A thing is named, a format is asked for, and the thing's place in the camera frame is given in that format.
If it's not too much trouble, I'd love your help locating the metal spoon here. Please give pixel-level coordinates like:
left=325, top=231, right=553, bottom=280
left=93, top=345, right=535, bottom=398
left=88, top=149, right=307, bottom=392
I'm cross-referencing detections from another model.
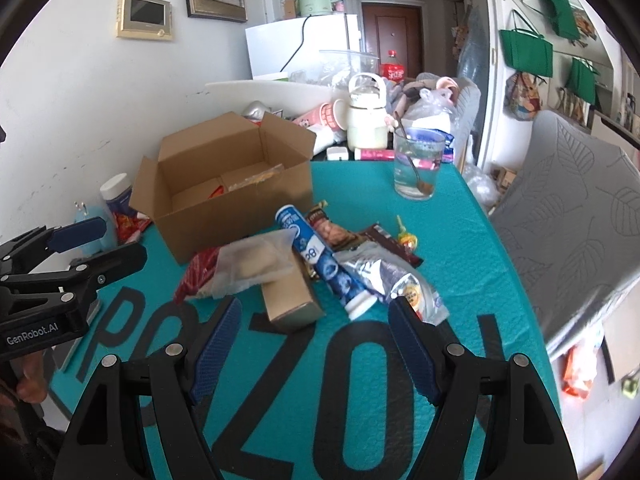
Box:
left=392, top=115, right=435, bottom=196

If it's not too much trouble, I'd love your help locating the red patterned packet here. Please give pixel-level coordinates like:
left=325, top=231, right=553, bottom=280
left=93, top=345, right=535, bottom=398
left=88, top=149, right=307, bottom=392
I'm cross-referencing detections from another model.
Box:
left=114, top=210, right=151, bottom=243

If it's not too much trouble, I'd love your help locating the clear pastry packet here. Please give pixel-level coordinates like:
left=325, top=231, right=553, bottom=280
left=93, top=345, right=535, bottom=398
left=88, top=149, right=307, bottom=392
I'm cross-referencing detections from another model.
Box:
left=202, top=231, right=301, bottom=298

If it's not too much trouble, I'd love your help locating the clear drinking glass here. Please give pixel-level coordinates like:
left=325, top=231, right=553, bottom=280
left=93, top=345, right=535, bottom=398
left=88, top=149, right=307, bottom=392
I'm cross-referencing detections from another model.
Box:
left=392, top=127, right=446, bottom=202

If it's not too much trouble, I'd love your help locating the clear plastic container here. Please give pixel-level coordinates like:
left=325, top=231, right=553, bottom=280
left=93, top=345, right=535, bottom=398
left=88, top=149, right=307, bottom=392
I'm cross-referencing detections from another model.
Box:
left=319, top=50, right=382, bottom=86

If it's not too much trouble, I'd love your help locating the white jug with handle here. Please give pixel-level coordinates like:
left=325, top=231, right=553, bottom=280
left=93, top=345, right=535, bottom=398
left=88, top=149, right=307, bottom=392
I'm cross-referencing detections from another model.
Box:
left=346, top=73, right=390, bottom=152

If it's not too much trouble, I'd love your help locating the teal table mat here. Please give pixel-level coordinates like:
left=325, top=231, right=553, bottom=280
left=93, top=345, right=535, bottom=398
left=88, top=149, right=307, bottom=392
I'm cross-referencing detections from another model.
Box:
left=50, top=157, right=563, bottom=480

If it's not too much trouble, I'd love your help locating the large green tote bag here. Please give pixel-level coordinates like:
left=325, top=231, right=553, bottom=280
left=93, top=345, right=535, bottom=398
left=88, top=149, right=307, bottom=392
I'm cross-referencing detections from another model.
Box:
left=500, top=10, right=554, bottom=78

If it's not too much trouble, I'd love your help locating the light blue plastic holder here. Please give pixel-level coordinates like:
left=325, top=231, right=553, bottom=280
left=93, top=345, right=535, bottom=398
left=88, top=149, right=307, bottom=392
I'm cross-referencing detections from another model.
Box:
left=72, top=202, right=118, bottom=253

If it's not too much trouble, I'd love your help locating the white basin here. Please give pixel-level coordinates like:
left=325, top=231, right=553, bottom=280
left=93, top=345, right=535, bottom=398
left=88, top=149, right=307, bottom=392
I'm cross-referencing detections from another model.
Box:
left=205, top=80, right=331, bottom=113

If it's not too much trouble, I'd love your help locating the clear plastic bag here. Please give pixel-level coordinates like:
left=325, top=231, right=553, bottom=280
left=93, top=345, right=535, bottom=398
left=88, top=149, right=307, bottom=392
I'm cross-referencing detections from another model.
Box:
left=400, top=87, right=466, bottom=133

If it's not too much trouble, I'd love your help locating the brown door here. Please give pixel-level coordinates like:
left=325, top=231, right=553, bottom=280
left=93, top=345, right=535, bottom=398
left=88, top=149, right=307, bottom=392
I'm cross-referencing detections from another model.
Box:
left=361, top=1, right=423, bottom=81

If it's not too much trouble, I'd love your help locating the red snack packet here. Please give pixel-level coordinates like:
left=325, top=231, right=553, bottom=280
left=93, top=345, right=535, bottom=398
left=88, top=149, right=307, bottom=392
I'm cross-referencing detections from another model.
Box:
left=173, top=247, right=223, bottom=301

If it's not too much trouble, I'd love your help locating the white-lidded blue jar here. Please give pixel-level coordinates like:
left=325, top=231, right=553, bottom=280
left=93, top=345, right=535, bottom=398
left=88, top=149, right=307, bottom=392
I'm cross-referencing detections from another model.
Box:
left=99, top=173, right=133, bottom=221

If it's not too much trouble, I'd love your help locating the blue tablet tube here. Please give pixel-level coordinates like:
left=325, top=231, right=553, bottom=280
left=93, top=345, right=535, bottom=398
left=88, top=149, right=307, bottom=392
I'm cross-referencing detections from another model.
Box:
left=275, top=205, right=378, bottom=322

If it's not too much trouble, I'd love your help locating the dark red cereal packet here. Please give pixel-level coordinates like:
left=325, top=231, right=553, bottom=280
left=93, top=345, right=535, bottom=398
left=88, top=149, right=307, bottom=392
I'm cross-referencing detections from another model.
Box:
left=305, top=201, right=361, bottom=253

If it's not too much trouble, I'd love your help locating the small green tote bag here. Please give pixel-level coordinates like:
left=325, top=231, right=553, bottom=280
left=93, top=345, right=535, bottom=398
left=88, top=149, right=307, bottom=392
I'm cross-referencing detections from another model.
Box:
left=570, top=57, right=601, bottom=106

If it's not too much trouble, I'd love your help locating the yellow snack packet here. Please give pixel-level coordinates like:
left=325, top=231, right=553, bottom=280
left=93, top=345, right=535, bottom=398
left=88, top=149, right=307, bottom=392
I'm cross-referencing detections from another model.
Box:
left=227, top=162, right=286, bottom=193

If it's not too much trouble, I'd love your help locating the black power cable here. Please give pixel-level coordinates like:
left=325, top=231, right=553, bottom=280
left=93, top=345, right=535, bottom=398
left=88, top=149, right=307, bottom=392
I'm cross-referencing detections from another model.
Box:
left=280, top=16, right=308, bottom=73

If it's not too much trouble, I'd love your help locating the plush doll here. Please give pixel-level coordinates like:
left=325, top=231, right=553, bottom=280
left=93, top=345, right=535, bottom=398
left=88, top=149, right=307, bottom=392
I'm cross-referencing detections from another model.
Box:
left=395, top=74, right=463, bottom=111

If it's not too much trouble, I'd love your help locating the blue white tissue packet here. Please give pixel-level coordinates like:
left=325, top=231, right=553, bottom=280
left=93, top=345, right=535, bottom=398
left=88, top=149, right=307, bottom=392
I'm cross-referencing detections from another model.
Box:
left=407, top=127, right=456, bottom=163

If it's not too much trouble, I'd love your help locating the brown cardboard box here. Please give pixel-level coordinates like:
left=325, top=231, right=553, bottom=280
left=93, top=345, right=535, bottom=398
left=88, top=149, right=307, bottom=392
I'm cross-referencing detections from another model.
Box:
left=129, top=111, right=317, bottom=266

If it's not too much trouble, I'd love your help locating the grey leaf-pattern chair cushion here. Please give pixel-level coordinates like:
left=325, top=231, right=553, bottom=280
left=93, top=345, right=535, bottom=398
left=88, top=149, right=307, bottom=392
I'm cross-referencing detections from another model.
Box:
left=487, top=110, right=640, bottom=356

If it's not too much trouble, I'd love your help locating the silver foil packet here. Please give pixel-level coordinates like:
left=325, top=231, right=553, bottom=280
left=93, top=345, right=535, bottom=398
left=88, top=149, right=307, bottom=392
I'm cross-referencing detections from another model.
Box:
left=334, top=245, right=451, bottom=325

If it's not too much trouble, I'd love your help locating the red cola bottle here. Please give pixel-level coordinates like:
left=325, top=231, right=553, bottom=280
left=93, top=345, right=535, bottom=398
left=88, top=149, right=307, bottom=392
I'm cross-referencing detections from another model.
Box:
left=380, top=50, right=407, bottom=83

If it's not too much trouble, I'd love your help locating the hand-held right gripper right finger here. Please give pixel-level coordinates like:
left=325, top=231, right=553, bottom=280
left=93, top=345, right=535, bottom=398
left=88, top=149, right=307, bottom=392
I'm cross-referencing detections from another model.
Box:
left=387, top=296, right=573, bottom=480

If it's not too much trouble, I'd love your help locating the orange plastic bag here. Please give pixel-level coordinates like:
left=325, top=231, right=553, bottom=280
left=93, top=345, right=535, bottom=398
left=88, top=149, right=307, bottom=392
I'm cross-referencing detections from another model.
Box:
left=562, top=345, right=598, bottom=398

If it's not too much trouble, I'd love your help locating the patterned hanging bag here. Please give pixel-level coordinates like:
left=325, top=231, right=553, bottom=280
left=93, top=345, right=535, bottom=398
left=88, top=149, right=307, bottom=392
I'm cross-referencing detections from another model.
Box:
left=505, top=71, right=543, bottom=122

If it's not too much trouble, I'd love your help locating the brown chocolate wrapper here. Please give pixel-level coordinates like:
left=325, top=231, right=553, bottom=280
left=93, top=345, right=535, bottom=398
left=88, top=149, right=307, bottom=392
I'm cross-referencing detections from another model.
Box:
left=357, top=224, right=423, bottom=267

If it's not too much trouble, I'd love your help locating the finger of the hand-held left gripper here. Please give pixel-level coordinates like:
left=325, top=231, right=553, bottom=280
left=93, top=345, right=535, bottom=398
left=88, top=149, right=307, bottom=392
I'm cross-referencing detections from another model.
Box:
left=0, top=241, right=149, bottom=306
left=0, top=216, right=107, bottom=281

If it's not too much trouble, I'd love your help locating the pink striped mug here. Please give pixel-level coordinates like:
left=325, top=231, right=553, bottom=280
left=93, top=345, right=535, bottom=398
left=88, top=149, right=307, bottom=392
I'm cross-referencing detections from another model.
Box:
left=292, top=99, right=348, bottom=133

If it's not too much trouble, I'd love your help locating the yellow green lollipop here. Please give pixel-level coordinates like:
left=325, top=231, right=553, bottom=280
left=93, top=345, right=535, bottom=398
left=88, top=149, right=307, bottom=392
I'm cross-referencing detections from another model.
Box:
left=395, top=215, right=418, bottom=252

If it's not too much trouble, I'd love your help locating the gold intercom panel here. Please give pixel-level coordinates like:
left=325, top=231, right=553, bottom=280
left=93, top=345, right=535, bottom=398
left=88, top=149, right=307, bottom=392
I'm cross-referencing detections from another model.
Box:
left=116, top=0, right=174, bottom=41

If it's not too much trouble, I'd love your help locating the small brown carton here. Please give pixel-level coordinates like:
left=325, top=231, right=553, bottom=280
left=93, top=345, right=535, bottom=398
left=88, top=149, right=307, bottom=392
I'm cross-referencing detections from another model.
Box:
left=261, top=275, right=327, bottom=332

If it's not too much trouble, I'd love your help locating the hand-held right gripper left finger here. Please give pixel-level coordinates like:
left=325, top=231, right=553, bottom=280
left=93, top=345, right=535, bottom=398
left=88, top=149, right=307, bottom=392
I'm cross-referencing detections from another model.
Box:
left=60, top=296, right=241, bottom=480

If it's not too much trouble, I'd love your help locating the person's left hand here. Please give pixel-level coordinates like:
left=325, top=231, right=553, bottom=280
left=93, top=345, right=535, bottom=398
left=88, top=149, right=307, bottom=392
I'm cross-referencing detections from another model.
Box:
left=10, top=352, right=53, bottom=403

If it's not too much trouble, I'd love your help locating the white fridge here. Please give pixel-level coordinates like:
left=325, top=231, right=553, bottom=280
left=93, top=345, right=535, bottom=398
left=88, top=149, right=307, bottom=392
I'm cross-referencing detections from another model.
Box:
left=245, top=14, right=362, bottom=81

